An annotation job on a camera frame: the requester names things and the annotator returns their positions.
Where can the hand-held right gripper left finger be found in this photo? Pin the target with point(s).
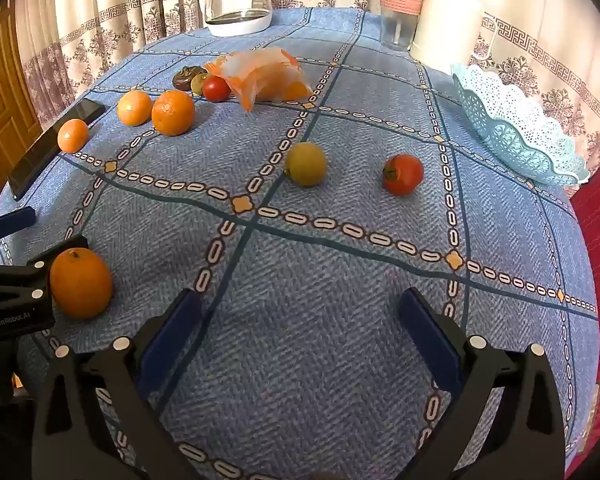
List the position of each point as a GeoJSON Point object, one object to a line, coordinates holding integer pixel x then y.
{"type": "Point", "coordinates": [172, 340]}

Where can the light blue plastic basket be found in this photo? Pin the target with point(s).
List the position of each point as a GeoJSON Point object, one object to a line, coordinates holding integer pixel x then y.
{"type": "Point", "coordinates": [520, 130]}

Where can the white thermos jug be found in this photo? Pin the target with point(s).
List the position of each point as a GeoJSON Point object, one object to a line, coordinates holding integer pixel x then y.
{"type": "Point", "coordinates": [445, 15]}

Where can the plastic bag of oranges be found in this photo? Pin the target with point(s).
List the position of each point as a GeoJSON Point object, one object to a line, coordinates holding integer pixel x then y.
{"type": "Point", "coordinates": [260, 75]}

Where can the blue patterned tablecloth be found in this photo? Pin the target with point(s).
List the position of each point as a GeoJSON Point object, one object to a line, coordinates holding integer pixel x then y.
{"type": "Point", "coordinates": [330, 285]}

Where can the small red tomato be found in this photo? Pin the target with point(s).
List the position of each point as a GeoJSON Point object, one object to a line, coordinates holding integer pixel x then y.
{"type": "Point", "coordinates": [216, 89]}

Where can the small yellow-green fruit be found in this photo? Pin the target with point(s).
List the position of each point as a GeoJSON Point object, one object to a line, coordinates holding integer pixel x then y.
{"type": "Point", "coordinates": [198, 85]}

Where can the yellow-green lime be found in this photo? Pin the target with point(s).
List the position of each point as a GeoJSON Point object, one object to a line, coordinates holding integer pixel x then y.
{"type": "Point", "coordinates": [306, 164]}

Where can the small orange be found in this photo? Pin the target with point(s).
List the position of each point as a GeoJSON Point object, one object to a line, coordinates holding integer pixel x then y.
{"type": "Point", "coordinates": [72, 136]}

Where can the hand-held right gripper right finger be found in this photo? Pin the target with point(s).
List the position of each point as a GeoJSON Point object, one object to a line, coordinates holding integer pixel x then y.
{"type": "Point", "coordinates": [430, 340]}

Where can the dark brown fruit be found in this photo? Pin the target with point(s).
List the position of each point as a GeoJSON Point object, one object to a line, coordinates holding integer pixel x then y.
{"type": "Point", "coordinates": [182, 80]}

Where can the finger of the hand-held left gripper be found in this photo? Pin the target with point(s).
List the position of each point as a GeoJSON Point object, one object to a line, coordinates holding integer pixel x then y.
{"type": "Point", "coordinates": [30, 274]}
{"type": "Point", "coordinates": [15, 221]}

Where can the brown wooden door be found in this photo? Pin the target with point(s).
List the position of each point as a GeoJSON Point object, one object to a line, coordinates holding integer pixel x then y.
{"type": "Point", "coordinates": [0, 110]}

